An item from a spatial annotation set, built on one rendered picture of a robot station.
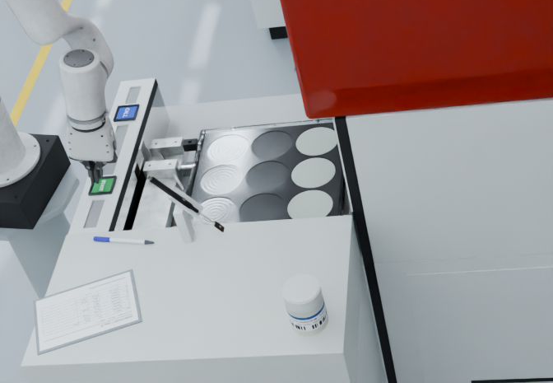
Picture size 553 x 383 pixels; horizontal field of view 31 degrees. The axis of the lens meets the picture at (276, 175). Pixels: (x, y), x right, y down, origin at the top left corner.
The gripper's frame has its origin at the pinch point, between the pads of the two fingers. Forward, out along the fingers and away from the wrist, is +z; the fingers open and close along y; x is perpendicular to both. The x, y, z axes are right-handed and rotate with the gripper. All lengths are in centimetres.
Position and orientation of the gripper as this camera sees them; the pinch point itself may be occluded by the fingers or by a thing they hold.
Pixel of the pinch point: (95, 172)
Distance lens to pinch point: 230.2
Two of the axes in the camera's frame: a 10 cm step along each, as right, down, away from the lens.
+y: -9.9, -0.8, 0.7
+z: -0.1, 7.3, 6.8
